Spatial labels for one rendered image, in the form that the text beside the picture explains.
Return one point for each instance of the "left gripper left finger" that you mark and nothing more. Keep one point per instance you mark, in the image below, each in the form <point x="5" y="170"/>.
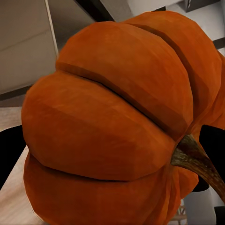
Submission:
<point x="12" y="145"/>

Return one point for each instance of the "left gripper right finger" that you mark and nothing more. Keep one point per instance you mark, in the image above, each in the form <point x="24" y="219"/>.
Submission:
<point x="212" y="140"/>

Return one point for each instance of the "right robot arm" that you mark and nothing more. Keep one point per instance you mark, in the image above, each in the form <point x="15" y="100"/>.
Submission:
<point x="199" y="209"/>

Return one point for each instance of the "range hood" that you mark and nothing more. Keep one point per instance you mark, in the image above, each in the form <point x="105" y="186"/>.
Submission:
<point x="219" y="43"/>

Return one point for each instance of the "pumpkin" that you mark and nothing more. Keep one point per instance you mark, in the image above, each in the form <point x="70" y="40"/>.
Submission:
<point x="113" y="133"/>

